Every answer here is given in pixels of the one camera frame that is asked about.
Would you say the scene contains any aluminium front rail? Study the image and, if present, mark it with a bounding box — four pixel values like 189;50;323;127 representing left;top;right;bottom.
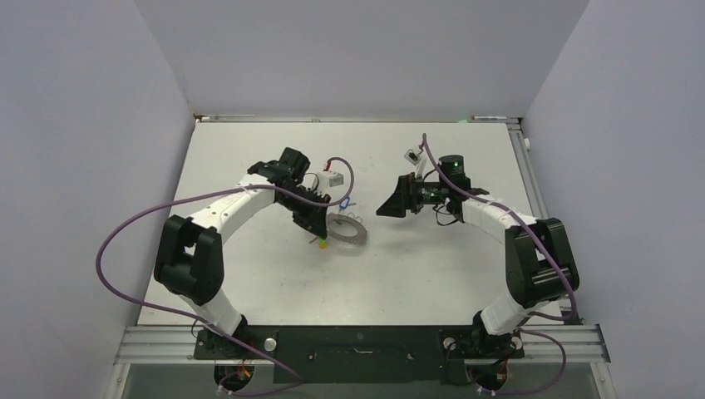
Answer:
114;325;610;365

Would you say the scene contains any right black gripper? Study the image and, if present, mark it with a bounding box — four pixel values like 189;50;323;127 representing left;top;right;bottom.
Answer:
377;171;450;218

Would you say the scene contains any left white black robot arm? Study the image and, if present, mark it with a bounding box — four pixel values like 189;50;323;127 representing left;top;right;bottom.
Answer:
154;147;342;357

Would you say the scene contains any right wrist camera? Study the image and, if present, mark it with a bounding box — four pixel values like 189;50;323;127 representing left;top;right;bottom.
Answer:
404;148;426;175

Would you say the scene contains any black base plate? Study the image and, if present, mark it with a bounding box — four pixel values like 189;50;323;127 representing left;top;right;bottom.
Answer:
194;324;525;386

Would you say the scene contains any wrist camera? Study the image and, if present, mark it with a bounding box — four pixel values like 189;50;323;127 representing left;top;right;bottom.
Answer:
314;170;344;192
404;148;426;175

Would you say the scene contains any round metal keyring disc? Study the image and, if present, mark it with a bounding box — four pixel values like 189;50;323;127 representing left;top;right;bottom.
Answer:
326;201;368;246

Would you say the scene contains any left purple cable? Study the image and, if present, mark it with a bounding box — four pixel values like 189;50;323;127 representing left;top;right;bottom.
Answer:
96;156;356;397

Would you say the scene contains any red white marker pen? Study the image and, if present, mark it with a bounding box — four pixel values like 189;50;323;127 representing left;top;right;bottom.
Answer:
471;116;509;122

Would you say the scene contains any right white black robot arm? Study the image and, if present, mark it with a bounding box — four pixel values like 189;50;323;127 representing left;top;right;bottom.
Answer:
376;150;579;358

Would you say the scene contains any blue capped key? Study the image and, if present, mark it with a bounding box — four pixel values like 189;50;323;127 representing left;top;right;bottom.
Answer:
338;197;351;209

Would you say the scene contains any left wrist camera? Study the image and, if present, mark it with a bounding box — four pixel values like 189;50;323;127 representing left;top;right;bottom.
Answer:
314;170;344;192

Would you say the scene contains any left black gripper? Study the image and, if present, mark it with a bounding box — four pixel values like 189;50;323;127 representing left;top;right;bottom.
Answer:
277;186;330;239

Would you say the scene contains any aluminium back rail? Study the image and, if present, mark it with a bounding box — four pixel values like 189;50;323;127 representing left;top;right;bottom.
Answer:
194;115;521;125

